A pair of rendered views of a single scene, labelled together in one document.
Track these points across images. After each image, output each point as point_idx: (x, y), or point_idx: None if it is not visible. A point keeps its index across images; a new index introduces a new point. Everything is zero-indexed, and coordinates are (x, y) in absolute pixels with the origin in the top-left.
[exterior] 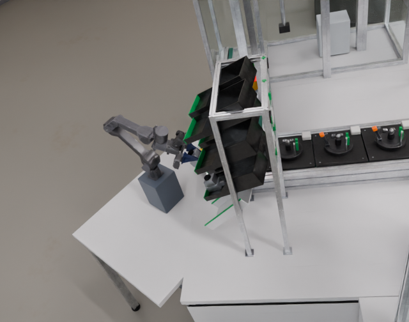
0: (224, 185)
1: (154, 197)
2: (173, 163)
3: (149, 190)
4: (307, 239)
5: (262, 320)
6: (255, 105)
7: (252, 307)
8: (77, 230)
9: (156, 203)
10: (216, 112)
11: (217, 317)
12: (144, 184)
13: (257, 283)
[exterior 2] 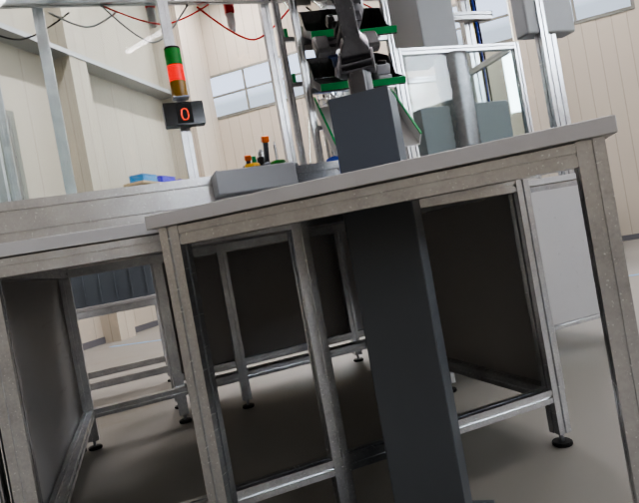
0: (390, 62)
1: (399, 130)
2: (376, 36)
3: (395, 111)
4: None
5: (475, 238)
6: (308, 21)
7: (473, 203)
8: (594, 119)
9: (403, 155)
10: None
11: (510, 224)
12: (391, 96)
13: None
